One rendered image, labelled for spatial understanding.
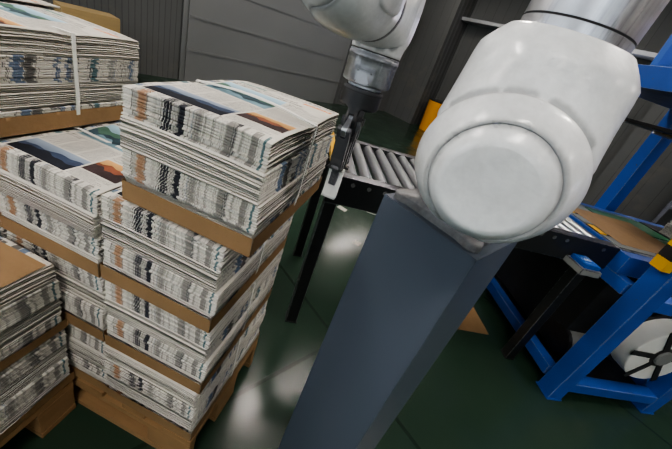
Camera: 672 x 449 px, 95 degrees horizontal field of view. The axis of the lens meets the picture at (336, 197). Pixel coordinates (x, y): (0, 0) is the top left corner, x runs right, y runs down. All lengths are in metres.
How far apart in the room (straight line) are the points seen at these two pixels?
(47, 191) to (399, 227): 0.73
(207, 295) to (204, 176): 0.26
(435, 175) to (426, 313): 0.35
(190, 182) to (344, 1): 0.38
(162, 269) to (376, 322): 0.45
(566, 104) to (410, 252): 0.36
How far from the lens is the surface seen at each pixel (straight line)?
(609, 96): 0.34
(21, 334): 1.06
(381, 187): 1.18
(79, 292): 1.02
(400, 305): 0.63
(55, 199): 0.87
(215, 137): 0.55
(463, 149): 0.28
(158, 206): 0.67
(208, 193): 0.58
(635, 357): 2.18
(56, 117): 1.02
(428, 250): 0.56
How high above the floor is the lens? 1.22
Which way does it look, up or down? 26 degrees down
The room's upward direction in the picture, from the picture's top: 19 degrees clockwise
